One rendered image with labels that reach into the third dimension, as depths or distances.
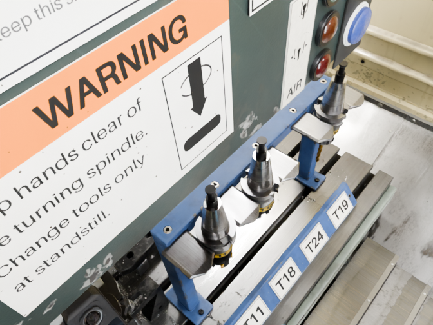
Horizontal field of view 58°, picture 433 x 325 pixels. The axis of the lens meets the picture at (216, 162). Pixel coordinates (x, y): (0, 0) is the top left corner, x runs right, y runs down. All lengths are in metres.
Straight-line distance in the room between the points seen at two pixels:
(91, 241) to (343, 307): 0.92
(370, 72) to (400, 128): 0.20
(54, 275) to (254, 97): 0.16
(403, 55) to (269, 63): 1.00
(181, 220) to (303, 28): 0.41
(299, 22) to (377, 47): 1.00
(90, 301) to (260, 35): 0.33
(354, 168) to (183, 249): 0.63
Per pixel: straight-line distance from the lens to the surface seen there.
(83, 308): 0.46
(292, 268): 0.89
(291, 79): 0.29
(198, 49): 0.19
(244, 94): 0.25
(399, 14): 1.19
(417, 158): 1.30
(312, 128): 0.74
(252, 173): 0.61
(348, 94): 0.82
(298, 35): 0.27
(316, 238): 0.93
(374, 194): 1.07
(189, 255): 0.60
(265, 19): 0.23
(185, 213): 0.62
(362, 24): 0.35
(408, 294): 1.18
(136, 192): 0.21
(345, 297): 1.10
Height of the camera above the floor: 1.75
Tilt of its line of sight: 52 degrees down
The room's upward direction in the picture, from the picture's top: 6 degrees counter-clockwise
